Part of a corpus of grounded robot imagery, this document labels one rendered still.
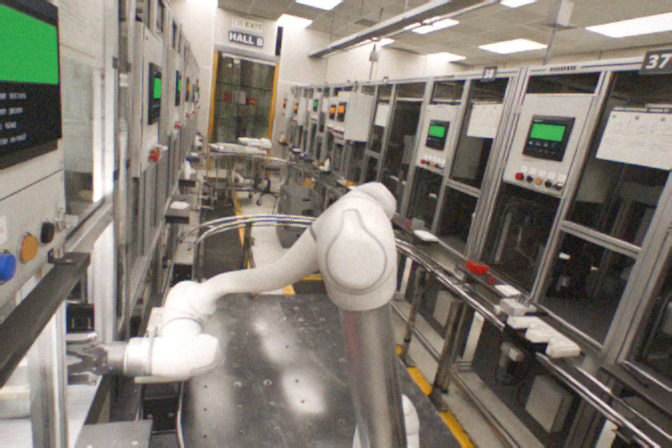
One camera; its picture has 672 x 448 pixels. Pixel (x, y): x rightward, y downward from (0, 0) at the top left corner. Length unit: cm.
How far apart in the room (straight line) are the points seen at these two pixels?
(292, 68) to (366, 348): 879
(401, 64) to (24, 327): 989
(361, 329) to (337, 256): 17
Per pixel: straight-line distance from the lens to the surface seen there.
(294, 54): 938
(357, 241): 61
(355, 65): 974
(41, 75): 59
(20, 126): 54
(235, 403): 147
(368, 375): 79
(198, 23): 927
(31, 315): 58
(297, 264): 88
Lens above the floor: 164
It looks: 16 degrees down
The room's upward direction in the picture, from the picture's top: 9 degrees clockwise
